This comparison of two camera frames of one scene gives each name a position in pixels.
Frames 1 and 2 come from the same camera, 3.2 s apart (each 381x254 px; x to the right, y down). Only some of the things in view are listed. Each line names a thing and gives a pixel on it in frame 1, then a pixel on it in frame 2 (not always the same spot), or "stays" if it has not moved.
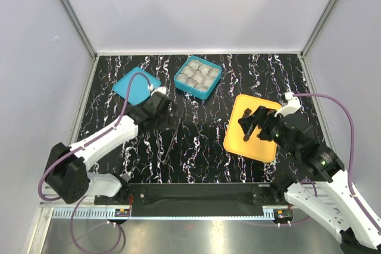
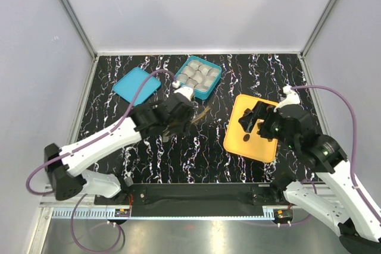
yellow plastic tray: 255,147 stays
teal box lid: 139,91 stays
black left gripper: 170,123 → 181,129
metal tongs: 164,160 → 202,113
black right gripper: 264,116 stays
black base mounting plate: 196,200 stays
